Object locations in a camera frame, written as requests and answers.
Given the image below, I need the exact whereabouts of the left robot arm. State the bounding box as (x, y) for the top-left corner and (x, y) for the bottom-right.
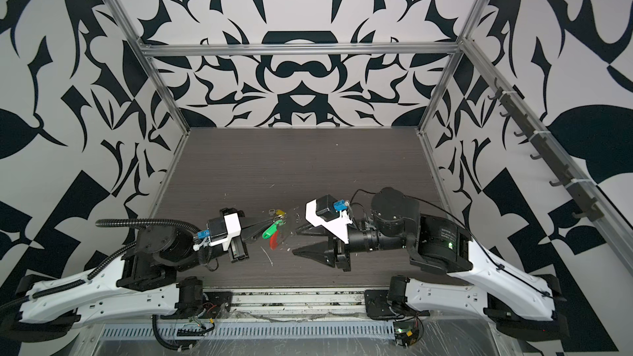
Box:
(1, 209), (278, 343)

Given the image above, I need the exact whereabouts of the white cable duct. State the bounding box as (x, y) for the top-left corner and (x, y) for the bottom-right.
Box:
(98, 320), (397, 341)

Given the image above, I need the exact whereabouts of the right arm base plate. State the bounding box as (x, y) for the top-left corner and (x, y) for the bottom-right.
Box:
(364, 289), (420, 321)

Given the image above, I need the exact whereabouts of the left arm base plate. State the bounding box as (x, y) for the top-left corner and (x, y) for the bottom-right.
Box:
(196, 291), (233, 320)

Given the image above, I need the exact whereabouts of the black corrugated cable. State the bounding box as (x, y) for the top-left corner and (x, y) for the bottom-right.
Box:
(150, 315), (214, 352)

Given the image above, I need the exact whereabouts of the red key tag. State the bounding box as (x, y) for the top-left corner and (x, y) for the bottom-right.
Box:
(269, 233), (280, 251)

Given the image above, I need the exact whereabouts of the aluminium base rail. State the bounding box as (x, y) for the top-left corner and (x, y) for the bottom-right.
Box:
(88, 284), (508, 322)

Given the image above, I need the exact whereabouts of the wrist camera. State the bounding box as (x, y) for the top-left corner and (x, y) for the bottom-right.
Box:
(305, 194), (353, 244)
(193, 213), (242, 252)

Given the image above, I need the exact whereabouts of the black wall hook rack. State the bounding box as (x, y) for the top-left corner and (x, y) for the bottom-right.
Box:
(490, 79), (605, 222)

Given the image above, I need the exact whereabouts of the small electronics board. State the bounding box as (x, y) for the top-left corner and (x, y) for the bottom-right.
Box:
(393, 321), (424, 348)

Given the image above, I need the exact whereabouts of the green key tag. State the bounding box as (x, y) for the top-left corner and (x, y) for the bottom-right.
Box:
(261, 220), (284, 239)

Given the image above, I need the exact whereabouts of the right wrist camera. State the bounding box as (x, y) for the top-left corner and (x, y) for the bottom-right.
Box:
(305, 194), (353, 244)

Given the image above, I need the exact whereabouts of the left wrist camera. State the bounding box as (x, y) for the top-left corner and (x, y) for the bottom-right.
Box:
(193, 213), (242, 252)

